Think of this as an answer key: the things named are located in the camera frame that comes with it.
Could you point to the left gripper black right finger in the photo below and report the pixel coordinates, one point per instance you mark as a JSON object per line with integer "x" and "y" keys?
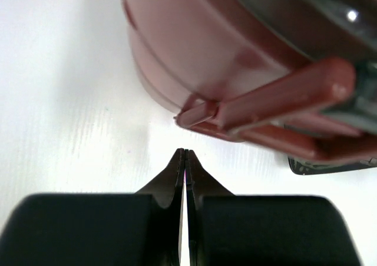
{"x": 228, "y": 229}

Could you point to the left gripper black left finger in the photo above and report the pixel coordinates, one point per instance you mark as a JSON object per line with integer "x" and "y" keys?
{"x": 142, "y": 228}

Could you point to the grey transparent lid red handles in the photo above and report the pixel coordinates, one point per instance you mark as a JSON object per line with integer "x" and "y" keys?
{"x": 322, "y": 112}

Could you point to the pink bowl with handles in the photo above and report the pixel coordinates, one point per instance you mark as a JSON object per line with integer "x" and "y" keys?
{"x": 196, "y": 59}

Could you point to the dark pink bowl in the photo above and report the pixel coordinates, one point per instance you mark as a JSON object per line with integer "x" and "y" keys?
{"x": 170, "y": 96}

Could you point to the black floral square plate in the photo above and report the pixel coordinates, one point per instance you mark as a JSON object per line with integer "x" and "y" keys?
{"x": 308, "y": 168}

